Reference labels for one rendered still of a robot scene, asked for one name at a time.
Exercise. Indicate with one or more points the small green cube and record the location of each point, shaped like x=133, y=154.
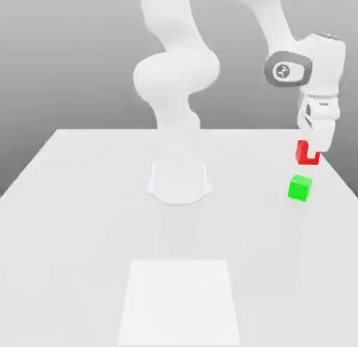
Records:
x=299, y=189

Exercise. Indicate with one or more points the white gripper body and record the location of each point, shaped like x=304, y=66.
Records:
x=321, y=109

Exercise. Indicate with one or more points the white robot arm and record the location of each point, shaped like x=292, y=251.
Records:
x=174, y=72

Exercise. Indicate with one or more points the small red cube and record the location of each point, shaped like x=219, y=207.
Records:
x=301, y=153

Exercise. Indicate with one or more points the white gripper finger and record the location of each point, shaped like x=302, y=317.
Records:
x=323, y=137

